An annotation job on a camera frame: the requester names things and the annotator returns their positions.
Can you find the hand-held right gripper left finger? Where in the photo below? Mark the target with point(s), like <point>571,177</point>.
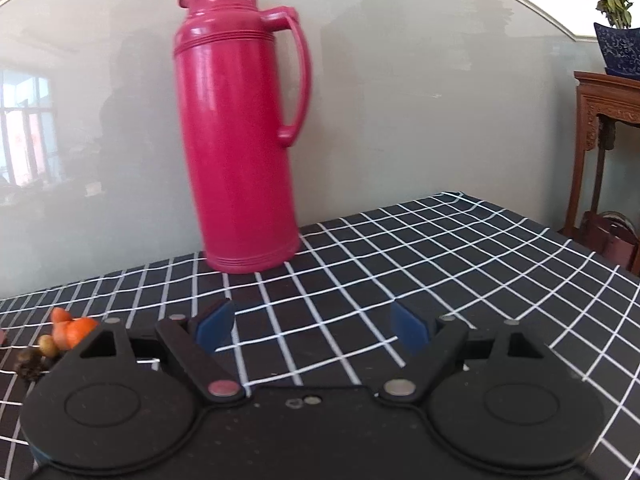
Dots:
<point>216,324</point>

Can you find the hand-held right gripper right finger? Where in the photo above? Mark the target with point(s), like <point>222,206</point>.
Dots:
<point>409,327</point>

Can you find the small orange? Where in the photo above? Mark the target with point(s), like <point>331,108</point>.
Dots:
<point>82,331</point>

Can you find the carrot piece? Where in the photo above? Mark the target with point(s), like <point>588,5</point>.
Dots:
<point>61,314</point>
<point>61,336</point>

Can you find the small yellowish round fruit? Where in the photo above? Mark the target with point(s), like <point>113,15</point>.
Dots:
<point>47,345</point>

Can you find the dark brown date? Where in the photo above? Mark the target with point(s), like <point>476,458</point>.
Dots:
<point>30,364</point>

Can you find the black white checked tablecloth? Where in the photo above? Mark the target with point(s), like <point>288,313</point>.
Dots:
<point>450,270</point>

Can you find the pink thermos jug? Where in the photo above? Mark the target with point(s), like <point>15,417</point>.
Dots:
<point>240,160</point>

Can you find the carved wooden stand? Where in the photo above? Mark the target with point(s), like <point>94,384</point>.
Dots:
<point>590,110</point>

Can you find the blue white plant pot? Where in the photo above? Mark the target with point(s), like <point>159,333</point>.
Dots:
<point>620,50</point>

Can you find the green potted plant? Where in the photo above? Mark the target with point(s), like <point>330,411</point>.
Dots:
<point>614,2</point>

